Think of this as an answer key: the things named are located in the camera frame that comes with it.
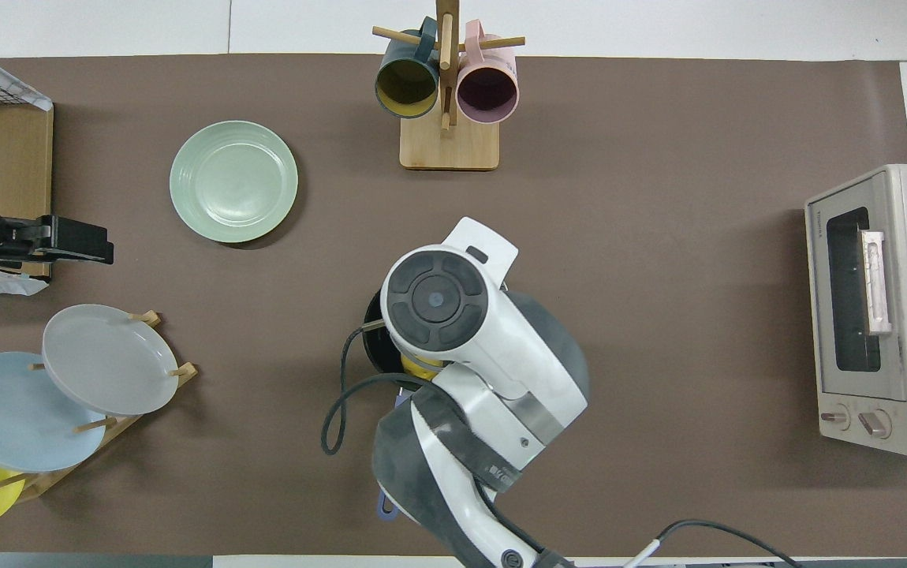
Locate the light blue plate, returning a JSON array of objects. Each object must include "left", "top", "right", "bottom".
[{"left": 0, "top": 351, "right": 107, "bottom": 474}]

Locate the black wire basket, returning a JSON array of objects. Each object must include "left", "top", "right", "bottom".
[{"left": 0, "top": 67, "right": 43, "bottom": 110}]

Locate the wooden plate rack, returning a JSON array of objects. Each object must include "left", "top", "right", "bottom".
[{"left": 0, "top": 310, "right": 199, "bottom": 506}]

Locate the pink mug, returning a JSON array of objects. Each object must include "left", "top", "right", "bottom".
[{"left": 456, "top": 20, "right": 520, "bottom": 125}]

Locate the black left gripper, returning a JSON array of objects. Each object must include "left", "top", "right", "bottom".
[{"left": 0, "top": 215, "right": 115, "bottom": 269}]

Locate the grey plate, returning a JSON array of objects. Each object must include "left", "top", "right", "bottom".
[{"left": 42, "top": 304, "right": 180, "bottom": 417}]

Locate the brown table mat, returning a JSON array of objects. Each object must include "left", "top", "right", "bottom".
[{"left": 0, "top": 54, "right": 907, "bottom": 558}]

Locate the beige toaster oven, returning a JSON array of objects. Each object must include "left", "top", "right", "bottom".
[{"left": 804, "top": 164, "right": 907, "bottom": 458}]

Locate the green plate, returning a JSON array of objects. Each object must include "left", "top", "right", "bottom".
[{"left": 170, "top": 120, "right": 299, "bottom": 244}]

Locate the wooden mug tree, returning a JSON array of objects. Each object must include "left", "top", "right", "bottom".
[{"left": 372, "top": 0, "right": 526, "bottom": 171}]

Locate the dark pot with purple handle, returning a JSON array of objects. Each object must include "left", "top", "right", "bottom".
[{"left": 362, "top": 288, "right": 423, "bottom": 521}]

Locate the dark teal mug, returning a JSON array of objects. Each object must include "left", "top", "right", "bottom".
[{"left": 375, "top": 17, "right": 441, "bottom": 120}]

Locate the glass lid with blue knob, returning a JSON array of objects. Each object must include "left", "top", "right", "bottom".
[{"left": 362, "top": 288, "right": 411, "bottom": 376}]

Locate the black base cable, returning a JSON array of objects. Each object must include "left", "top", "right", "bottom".
[{"left": 619, "top": 519, "right": 805, "bottom": 568}]

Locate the wooden wire basket shelf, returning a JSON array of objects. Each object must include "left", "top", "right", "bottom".
[{"left": 0, "top": 59, "right": 54, "bottom": 278}]

